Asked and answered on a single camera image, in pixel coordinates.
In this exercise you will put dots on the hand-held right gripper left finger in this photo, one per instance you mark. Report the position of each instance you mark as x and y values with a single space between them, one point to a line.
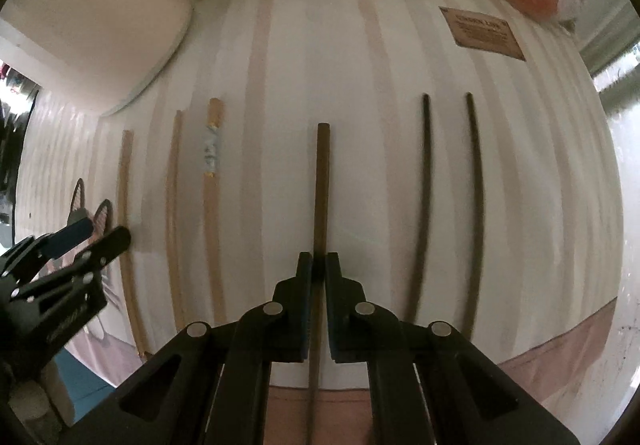
295 305

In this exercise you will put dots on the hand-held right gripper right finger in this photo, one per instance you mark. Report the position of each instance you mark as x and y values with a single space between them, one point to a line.
342 305

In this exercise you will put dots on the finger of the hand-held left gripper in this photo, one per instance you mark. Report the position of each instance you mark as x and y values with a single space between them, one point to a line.
72 232
107 245

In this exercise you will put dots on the light chopstick with white end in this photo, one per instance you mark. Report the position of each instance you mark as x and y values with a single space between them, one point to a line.
125 225
173 225

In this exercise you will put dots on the patterned-top wooden chopstick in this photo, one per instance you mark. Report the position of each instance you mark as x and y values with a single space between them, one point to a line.
212 235

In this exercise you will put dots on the tan wooden chopstick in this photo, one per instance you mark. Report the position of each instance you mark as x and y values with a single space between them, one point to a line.
321 185

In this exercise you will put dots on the dark wooden chopstick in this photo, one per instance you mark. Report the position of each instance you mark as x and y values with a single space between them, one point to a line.
423 205
478 205

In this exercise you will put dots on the cream utensil holder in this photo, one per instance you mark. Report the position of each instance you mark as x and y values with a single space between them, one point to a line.
90 15

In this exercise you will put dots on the blue kitchen cabinet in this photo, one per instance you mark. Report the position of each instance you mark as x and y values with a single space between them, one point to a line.
80 382

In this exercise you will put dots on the black glass gas stove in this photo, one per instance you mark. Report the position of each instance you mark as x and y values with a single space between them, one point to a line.
7 150

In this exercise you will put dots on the grey window frame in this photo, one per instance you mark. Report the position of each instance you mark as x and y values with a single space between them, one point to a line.
615 42

